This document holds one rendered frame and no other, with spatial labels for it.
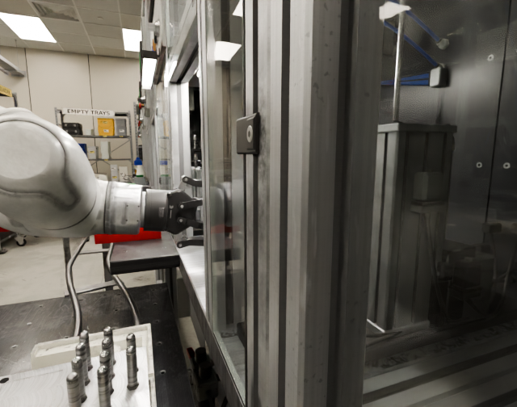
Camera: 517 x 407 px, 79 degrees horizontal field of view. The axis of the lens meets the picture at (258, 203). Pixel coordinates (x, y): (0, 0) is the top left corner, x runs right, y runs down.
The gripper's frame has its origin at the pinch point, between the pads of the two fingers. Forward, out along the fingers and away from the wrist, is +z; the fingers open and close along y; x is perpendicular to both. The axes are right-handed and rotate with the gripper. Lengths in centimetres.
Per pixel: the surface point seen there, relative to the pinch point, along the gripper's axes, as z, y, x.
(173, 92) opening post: -15.3, 24.4, 18.5
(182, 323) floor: 13, -100, 144
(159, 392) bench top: -15.2, -34.6, -2.2
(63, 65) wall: -186, 176, 750
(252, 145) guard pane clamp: -14.7, 11.1, -38.8
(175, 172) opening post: -13.4, 6.3, 18.4
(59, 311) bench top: -40, -38, 41
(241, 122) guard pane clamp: -14.8, 12.8, -36.2
